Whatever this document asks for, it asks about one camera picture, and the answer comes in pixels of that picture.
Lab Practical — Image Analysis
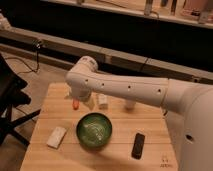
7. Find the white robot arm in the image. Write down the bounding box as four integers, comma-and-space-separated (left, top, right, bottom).
66, 56, 213, 171

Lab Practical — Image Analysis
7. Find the white sponge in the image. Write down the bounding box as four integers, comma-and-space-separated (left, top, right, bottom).
46, 127, 66, 149

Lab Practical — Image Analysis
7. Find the small white bottle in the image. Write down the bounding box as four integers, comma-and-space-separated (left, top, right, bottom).
97, 94, 108, 109

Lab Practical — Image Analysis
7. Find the orange carrot toy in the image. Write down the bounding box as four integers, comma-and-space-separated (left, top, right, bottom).
72, 99, 79, 110

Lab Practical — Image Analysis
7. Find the green bowl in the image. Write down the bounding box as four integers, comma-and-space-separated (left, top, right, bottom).
76, 113, 112, 149

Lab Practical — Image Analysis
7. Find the white paper cup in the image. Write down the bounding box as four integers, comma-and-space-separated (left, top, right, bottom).
125, 100, 136, 110

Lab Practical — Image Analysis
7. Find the black remote control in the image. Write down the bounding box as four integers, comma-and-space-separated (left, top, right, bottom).
131, 133, 145, 159

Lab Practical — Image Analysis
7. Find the black office chair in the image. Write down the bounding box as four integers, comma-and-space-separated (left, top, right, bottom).
0, 54, 40, 146

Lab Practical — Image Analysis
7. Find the black floor cable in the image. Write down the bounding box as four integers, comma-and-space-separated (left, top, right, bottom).
4, 39, 44, 75

